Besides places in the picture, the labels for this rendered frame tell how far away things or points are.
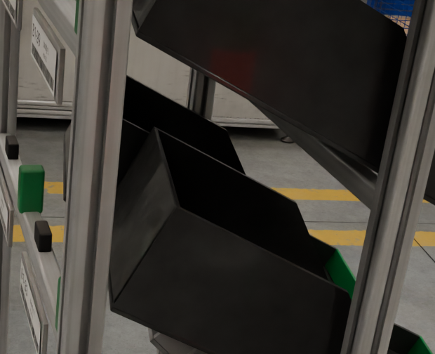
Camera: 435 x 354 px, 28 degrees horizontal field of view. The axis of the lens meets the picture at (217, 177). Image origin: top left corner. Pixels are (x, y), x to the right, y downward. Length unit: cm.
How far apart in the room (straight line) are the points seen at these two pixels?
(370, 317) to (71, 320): 17
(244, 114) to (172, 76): 45
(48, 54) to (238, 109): 418
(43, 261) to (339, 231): 331
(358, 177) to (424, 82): 8
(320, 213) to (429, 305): 80
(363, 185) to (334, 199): 362
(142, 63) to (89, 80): 408
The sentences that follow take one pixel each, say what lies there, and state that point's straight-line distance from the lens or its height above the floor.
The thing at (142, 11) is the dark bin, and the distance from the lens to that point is 46.
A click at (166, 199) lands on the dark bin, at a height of 137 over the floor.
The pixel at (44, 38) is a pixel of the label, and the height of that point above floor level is 145.
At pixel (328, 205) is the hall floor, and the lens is 406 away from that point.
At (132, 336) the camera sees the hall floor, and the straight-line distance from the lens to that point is 289.
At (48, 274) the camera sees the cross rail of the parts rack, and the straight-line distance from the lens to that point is 53.
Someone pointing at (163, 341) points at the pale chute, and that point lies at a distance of 71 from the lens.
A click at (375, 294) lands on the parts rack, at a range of 50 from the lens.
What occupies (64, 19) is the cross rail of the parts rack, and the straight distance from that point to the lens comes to 45.
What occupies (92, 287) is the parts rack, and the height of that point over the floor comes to 135.
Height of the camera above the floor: 157
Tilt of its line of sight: 22 degrees down
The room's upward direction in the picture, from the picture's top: 8 degrees clockwise
